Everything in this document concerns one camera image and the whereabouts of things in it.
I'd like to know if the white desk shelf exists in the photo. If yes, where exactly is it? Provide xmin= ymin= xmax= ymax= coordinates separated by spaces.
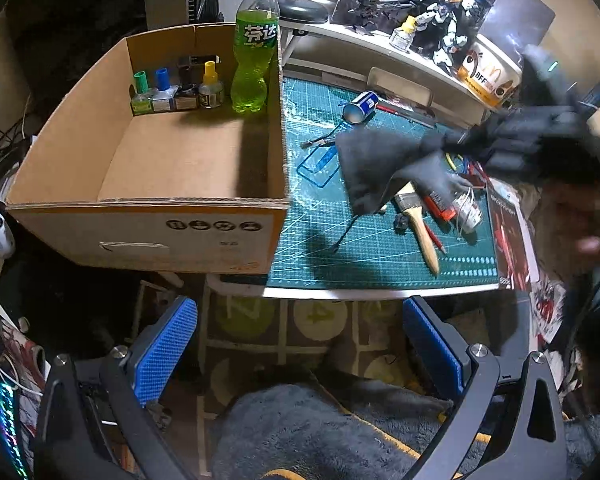
xmin=280 ymin=21 xmax=494 ymax=125

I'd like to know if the small black clip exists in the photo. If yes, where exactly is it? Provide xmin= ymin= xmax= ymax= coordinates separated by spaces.
xmin=393 ymin=214 xmax=411 ymax=235

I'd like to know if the black cap paint bottle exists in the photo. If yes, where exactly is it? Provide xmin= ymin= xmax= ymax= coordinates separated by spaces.
xmin=174 ymin=58 xmax=199 ymax=110

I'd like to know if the red label tube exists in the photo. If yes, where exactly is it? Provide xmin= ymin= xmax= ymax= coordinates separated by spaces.
xmin=422 ymin=191 xmax=457 ymax=222

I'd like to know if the red black booklet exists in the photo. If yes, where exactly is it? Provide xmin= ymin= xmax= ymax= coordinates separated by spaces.
xmin=486 ymin=188 xmax=540 ymax=292

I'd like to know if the green soda bottle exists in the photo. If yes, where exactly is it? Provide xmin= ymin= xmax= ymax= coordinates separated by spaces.
xmin=230 ymin=0 xmax=280 ymax=113

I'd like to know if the McDonalds paper bucket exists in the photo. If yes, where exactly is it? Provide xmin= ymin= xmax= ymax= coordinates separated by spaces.
xmin=457 ymin=38 xmax=522 ymax=107

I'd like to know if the grey cloth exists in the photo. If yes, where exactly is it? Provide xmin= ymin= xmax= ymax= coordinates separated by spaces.
xmin=336 ymin=127 xmax=471 ymax=216

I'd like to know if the cardboard box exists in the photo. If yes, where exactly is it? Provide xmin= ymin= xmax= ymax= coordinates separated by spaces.
xmin=6 ymin=24 xmax=289 ymax=274

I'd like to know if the yellow cap glue bottle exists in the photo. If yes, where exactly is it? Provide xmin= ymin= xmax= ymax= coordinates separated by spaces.
xmin=198 ymin=61 xmax=224 ymax=110

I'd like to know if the black desk lamp base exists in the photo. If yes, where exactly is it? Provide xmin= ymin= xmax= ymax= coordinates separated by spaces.
xmin=278 ymin=0 xmax=328 ymax=24

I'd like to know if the wooden paint brush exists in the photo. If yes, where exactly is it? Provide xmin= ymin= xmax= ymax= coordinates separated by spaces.
xmin=393 ymin=182 xmax=440 ymax=276

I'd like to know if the blue spray can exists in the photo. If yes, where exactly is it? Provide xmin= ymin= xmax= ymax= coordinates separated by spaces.
xmin=341 ymin=90 xmax=379 ymax=126

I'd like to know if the blue transparent ruler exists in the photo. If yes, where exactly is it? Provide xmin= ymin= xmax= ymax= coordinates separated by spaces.
xmin=296 ymin=144 xmax=340 ymax=188

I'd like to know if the green cap glue bottle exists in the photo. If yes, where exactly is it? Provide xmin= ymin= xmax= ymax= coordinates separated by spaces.
xmin=130 ymin=70 xmax=154 ymax=116

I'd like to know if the green cutting mat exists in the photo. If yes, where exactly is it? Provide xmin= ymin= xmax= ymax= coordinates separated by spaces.
xmin=266 ymin=78 xmax=498 ymax=290

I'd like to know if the white robot model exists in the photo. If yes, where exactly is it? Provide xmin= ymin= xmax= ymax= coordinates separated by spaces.
xmin=384 ymin=0 xmax=492 ymax=75

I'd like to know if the small glass jar yellow lid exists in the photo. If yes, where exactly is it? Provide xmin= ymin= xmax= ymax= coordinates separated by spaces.
xmin=389 ymin=15 xmax=417 ymax=52

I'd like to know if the right hand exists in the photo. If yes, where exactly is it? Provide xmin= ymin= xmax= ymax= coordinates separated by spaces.
xmin=531 ymin=183 xmax=600 ymax=283

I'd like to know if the grey fleece blanket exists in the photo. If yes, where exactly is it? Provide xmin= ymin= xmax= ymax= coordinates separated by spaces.
xmin=209 ymin=381 xmax=600 ymax=480

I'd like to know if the blue cap glue bottle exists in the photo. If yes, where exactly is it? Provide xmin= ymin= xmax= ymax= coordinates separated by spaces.
xmin=151 ymin=67 xmax=178 ymax=113

